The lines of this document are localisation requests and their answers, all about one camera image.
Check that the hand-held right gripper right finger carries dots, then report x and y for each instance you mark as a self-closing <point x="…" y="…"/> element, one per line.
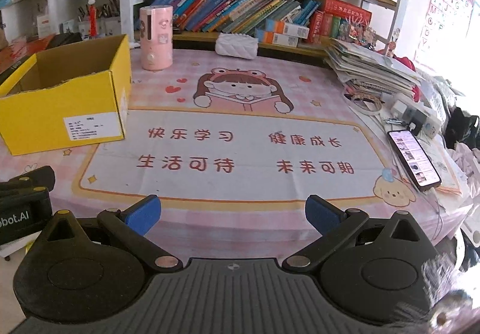
<point x="322" y="212"/>

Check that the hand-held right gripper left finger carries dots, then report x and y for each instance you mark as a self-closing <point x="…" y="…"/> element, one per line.
<point x="144" y="214"/>

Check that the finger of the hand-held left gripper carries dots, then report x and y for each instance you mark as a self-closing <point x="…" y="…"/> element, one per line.
<point x="37" y="178"/>

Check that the yellow cardboard box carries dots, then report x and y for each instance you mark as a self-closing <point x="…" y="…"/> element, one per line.
<point x="45" y="109"/>

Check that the pink printed tablecloth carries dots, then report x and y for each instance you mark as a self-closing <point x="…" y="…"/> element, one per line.
<point x="225" y="184"/>

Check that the black smartphone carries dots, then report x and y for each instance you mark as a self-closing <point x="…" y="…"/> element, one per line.
<point x="412" y="159"/>

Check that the black electronic keyboard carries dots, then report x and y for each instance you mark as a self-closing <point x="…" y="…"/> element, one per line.
<point x="13" y="68"/>

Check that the white power strip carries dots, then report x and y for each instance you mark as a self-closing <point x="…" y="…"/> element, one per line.
<point x="416" y="116"/>

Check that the black bag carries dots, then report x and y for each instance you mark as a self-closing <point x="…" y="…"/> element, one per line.
<point x="65" y="41"/>

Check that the stack of papers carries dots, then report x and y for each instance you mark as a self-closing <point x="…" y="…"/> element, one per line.
<point x="371" y="68"/>

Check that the white crumpled cloth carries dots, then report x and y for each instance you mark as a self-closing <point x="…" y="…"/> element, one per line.
<point x="467" y="163"/>

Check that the white box red label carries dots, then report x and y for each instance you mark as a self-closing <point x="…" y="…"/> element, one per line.
<point x="43" y="26"/>

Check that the clear plastic film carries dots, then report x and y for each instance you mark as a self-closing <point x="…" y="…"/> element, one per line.
<point x="450" y="300"/>

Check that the white pen cup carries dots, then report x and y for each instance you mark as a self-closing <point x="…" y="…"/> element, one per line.
<point x="83" y="29"/>
<point x="111" y="26"/>

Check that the black cloth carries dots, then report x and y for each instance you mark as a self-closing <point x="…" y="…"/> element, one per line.
<point x="465" y="128"/>

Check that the red tassel ornament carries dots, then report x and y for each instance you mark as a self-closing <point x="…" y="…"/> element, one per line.
<point x="92" y="19"/>

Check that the pink cylindrical appliance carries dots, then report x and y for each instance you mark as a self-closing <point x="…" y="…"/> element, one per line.
<point x="156" y="38"/>

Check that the orange white carton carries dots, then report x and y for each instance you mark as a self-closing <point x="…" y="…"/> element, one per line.
<point x="288" y="29"/>
<point x="277" y="38"/>

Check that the small figurines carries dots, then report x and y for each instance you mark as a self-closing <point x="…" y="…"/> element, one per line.
<point x="358" y="33"/>

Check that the white quilted pouch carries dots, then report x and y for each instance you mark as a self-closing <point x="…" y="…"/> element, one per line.
<point x="237" y="46"/>

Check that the red boxed book set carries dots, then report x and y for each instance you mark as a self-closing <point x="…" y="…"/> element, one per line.
<point x="337" y="19"/>

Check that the row of colourful books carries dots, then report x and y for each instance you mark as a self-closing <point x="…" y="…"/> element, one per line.
<point x="232" y="10"/>

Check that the alphabet wall poster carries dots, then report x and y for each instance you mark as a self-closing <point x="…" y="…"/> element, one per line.
<point x="446" y="8"/>

